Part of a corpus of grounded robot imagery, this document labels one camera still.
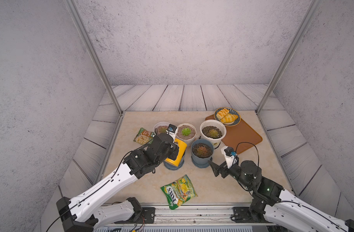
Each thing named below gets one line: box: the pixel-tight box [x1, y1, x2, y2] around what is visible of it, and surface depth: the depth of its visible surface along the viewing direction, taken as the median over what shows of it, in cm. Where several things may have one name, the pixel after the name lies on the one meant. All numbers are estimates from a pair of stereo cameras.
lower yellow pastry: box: [220, 113, 239, 124], surface depth 113 cm
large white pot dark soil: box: [199, 119, 227, 149], surface depth 97 cm
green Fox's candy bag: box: [160, 174, 199, 210], surface depth 81 cm
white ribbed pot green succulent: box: [175, 122, 197, 148], surface depth 95 cm
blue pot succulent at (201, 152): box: [190, 139, 214, 169], surface depth 90 cm
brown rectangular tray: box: [205, 114, 263, 155], surface depth 110 cm
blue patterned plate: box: [213, 107, 242, 127], surface depth 113 cm
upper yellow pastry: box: [216, 108, 230, 121], surface depth 116 cm
